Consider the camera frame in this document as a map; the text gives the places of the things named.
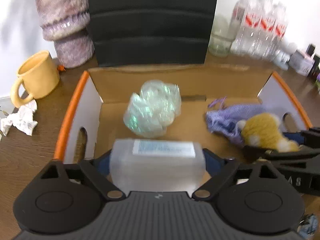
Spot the yellow ceramic mug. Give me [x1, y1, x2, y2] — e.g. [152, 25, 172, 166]
[10, 50, 60, 108]

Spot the white and tan plush toy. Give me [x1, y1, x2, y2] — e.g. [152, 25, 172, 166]
[237, 113, 299, 152]

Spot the translucent plastic storage box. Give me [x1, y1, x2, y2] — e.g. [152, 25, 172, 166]
[110, 139, 206, 194]

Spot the water bottle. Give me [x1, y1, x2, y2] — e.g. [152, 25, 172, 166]
[247, 0, 272, 58]
[229, 0, 257, 55]
[263, 3, 287, 60]

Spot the small grey tin box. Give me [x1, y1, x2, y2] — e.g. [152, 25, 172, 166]
[289, 50, 314, 76]

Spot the purple textured vase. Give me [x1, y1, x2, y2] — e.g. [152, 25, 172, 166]
[35, 0, 94, 68]

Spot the black paper shopping bag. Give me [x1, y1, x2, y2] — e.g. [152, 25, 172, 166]
[88, 0, 217, 67]

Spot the red cardboard pumpkin box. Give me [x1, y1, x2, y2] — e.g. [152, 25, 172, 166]
[54, 63, 312, 164]

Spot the purple knitted drawstring pouch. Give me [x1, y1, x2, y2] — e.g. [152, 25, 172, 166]
[205, 97, 267, 147]

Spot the clear glass cup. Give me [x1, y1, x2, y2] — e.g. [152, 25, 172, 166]
[208, 15, 235, 57]

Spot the middle water bottle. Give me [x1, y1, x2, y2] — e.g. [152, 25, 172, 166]
[247, 0, 272, 58]

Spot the blue white snack packet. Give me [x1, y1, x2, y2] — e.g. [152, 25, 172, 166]
[297, 213, 319, 239]

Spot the small white robot figurine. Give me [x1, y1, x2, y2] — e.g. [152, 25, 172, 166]
[272, 40, 297, 70]

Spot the crumpled white paper by mug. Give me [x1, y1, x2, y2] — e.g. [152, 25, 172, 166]
[1, 100, 38, 136]

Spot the right water bottle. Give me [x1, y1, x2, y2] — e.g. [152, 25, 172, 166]
[263, 3, 287, 60]

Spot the iridescent plastic bag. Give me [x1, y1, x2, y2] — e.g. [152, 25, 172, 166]
[123, 80, 181, 138]

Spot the left water bottle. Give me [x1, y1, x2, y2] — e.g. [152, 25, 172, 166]
[229, 0, 257, 55]

